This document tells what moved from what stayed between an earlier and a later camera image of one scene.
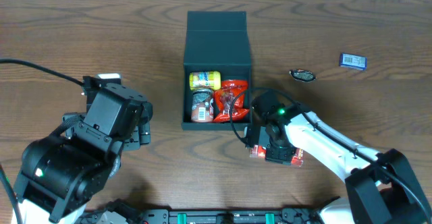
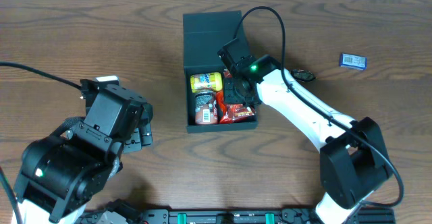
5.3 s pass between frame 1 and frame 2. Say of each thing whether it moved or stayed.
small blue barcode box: stayed
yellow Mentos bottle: stayed
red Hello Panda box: moved
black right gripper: moved
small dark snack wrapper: stayed
